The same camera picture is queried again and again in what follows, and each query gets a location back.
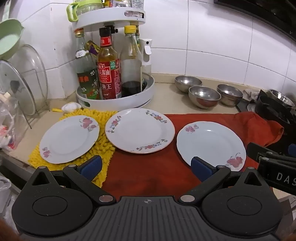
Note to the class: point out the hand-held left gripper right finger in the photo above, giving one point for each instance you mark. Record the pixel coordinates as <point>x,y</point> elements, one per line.
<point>201,169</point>

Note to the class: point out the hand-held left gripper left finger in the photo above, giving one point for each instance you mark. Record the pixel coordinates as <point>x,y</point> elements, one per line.
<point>91,165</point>

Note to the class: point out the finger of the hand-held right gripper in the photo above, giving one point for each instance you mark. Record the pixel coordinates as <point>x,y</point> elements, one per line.
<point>256,150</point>
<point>292,149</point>

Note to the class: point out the large white pink-flower plate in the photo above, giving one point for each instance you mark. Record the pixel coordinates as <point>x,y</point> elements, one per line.
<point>208,141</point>

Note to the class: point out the small white pink-flower plate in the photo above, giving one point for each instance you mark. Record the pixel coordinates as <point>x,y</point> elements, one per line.
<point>67,139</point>

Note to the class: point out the white plate floral rim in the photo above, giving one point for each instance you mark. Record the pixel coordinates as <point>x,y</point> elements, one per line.
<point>138,129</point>

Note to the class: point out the stainless steel bowl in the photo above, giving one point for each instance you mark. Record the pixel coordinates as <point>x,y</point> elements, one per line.
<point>187,82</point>
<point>204,97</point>
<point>230,93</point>

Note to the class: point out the yellow chenille mat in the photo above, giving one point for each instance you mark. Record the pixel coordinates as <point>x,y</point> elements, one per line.
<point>105,148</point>

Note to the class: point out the red cloth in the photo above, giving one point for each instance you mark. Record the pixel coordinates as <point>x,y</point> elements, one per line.
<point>161,171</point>

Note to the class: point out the black cooking pot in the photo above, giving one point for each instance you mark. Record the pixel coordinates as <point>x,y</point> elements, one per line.
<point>272,113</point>

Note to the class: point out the steel bowl in black pot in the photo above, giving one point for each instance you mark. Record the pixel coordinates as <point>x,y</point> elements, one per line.
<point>279,96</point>

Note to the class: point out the grey rag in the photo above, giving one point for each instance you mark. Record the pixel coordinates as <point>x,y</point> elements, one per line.
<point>251,93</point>

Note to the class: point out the white two-tier condiment rack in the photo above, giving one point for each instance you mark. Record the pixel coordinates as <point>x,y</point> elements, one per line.
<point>115,105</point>

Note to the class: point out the clear bottle green label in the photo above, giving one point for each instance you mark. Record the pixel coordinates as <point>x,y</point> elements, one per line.
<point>86,81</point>

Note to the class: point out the soy sauce bottle red label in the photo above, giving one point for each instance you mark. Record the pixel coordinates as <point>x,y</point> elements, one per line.
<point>109,76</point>

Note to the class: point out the clear plastic bag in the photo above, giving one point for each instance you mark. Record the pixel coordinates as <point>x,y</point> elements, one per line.
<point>9,122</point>

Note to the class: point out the clear bottle yellow cap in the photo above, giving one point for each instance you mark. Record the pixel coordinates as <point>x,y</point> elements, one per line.
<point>130,69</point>

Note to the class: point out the glass pot lid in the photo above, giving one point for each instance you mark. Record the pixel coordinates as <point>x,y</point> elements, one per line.
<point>25,76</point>

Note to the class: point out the bottle purple yellow label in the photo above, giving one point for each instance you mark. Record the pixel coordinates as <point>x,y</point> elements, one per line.
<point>92,48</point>

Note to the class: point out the white spray bottle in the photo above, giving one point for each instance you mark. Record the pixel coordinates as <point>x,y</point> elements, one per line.
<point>146,60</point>

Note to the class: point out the black range hood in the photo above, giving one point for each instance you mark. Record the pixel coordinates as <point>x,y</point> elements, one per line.
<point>259,14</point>

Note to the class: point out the dark bottle green yellow label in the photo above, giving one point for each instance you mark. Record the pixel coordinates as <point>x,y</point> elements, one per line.
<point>138,34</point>

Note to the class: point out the green plastic bowl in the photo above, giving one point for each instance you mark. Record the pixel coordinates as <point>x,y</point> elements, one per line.
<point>9,39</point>

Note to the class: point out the packets on upper tier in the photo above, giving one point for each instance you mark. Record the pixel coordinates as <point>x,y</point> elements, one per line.
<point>121,3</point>

